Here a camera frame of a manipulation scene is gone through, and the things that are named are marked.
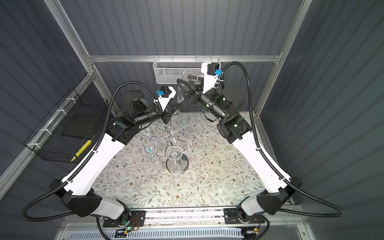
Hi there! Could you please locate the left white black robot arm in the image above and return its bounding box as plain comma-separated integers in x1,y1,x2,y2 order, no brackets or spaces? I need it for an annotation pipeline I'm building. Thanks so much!
56,86,179,227

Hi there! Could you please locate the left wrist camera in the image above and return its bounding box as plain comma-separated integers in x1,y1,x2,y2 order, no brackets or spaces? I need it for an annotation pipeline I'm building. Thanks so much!
154,86,176,113

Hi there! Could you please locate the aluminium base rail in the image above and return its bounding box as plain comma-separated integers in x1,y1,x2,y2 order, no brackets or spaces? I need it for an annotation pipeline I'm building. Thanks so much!
56,207,314,240

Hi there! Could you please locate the chrome wine glass rack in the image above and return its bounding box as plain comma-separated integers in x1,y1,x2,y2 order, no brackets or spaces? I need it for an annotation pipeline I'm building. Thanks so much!
150,120,195,175

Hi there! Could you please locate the floral table mat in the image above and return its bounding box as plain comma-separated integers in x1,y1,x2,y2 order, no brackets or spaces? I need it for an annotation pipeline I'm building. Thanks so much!
89,112,272,210

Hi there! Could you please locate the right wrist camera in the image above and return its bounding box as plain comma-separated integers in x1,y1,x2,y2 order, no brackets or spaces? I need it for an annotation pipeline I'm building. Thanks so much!
201,62,222,94

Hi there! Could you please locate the left black corrugated cable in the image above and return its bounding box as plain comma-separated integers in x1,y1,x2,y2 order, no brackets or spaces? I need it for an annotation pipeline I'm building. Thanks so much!
20,80,158,240

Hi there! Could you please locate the black wire basket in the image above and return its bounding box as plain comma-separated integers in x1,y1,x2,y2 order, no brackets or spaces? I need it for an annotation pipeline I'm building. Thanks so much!
24,91,109,164

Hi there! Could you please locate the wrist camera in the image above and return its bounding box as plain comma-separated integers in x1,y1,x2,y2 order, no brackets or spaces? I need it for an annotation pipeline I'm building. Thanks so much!
201,62,222,94
154,86,176,113

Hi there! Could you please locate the right black corrugated cable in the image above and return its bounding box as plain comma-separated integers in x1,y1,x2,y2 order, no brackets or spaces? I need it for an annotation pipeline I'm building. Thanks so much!
220,61,345,240

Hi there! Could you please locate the black corrugated cable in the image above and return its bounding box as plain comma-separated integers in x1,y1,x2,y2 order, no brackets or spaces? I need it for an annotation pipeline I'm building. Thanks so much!
20,80,158,240
220,61,345,240

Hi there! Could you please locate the white wire mesh basket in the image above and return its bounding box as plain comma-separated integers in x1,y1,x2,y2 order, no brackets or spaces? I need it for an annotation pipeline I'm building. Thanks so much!
153,59,222,85

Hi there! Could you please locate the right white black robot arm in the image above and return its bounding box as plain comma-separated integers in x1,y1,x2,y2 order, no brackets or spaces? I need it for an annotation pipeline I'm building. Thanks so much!
177,79,295,222

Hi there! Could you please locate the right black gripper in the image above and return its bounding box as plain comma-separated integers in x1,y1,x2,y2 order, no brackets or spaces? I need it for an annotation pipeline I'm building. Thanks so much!
178,75,226,124

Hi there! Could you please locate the yellow black striped tool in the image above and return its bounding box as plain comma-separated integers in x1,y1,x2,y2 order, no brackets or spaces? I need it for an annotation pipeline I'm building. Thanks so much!
71,140,92,163

